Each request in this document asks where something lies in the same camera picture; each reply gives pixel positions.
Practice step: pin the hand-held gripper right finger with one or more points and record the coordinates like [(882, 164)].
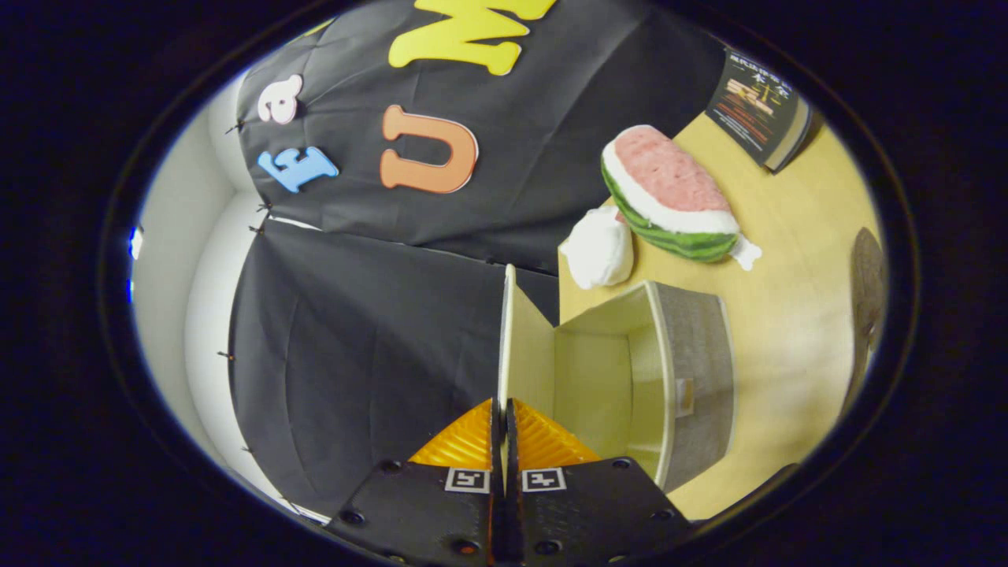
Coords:
[(591, 512)]

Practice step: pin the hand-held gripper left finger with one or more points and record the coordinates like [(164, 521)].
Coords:
[(417, 512)]

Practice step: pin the grey fabric storage box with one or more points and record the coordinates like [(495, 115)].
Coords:
[(693, 354)]

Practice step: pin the brown fuzzy shoe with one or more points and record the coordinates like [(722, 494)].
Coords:
[(869, 276)]

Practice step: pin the black backdrop cloth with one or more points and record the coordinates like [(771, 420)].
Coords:
[(354, 331)]

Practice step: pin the white plush toy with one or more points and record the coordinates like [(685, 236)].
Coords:
[(598, 248)]

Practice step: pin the watermelon slice plush toy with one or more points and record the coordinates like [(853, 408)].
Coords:
[(669, 181)]

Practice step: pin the row of small cloth clips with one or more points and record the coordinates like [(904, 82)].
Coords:
[(263, 209)]

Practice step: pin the black cover book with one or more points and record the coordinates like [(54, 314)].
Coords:
[(752, 106)]

